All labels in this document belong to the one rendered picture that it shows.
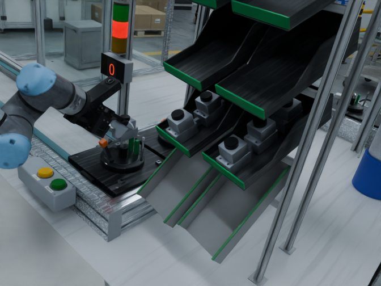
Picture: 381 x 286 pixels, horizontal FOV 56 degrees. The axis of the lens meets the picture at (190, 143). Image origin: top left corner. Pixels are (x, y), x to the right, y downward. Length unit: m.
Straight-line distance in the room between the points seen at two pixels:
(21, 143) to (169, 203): 0.39
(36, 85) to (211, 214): 0.50
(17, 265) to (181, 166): 0.47
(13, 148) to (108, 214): 0.33
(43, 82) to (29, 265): 0.45
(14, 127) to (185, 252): 0.55
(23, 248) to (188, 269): 0.43
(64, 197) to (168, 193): 0.30
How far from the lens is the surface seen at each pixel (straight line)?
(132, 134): 1.11
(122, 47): 1.22
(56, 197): 1.05
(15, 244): 1.07
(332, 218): 1.35
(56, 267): 1.00
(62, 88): 0.88
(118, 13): 1.20
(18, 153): 0.77
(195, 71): 0.80
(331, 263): 1.18
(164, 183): 0.97
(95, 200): 1.02
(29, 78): 0.86
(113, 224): 1.01
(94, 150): 1.22
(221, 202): 0.89
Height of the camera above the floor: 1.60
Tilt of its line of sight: 29 degrees down
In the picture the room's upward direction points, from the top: 10 degrees clockwise
